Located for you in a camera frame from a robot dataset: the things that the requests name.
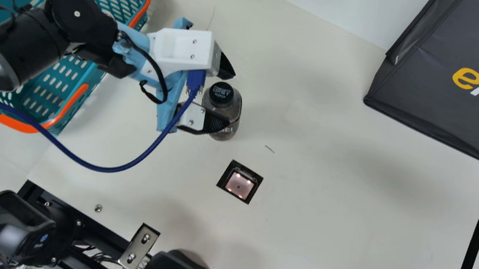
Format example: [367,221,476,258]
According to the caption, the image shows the dark coffee bottle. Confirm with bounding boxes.
[196,78,247,145]

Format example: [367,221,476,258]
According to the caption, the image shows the small square scanner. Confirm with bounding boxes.
[214,157,266,207]

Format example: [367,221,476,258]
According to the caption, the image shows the dark grey bag with straps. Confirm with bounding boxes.
[356,0,479,167]

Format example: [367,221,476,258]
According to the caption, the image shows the black cable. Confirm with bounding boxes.
[107,32,179,107]

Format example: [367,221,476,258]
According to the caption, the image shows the blue cable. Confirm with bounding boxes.
[0,34,208,189]

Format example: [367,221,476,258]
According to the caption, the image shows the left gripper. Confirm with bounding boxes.
[99,6,247,145]

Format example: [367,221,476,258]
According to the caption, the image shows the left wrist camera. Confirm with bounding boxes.
[138,20,227,93]

